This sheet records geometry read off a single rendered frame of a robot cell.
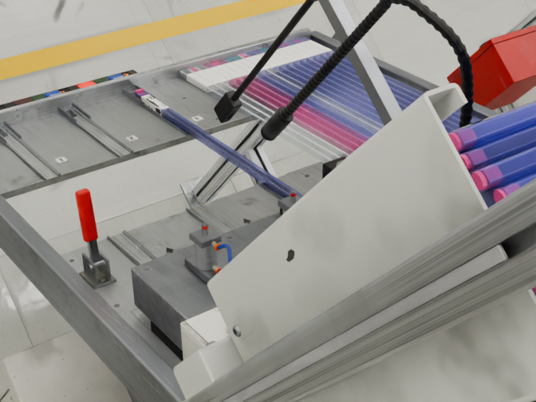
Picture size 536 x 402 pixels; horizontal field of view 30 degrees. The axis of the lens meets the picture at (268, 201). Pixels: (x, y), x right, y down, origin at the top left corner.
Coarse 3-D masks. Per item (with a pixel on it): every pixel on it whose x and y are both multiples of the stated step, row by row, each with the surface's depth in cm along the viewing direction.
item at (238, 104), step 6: (234, 90) 120; (228, 96) 119; (222, 102) 120; (228, 102) 119; (234, 102) 119; (240, 102) 119; (216, 108) 122; (222, 108) 121; (228, 108) 120; (234, 108) 119; (216, 114) 123; (222, 114) 121; (228, 114) 120; (222, 120) 122; (228, 120) 123
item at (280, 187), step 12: (168, 108) 149; (180, 120) 145; (192, 132) 143; (204, 132) 142; (204, 144) 141; (216, 144) 138; (228, 156) 136; (240, 156) 135; (240, 168) 134; (252, 168) 132; (264, 180) 130; (276, 180) 129; (276, 192) 128; (288, 192) 126
